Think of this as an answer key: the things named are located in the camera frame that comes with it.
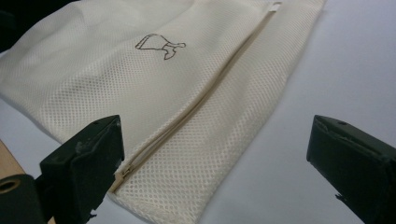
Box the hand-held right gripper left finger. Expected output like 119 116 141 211
38 114 126 224

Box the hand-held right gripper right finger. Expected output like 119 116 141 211
305 114 396 224

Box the cream mesh laundry bag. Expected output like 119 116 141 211
0 0 328 224

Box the wooden framed blue board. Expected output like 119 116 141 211
0 0 396 224

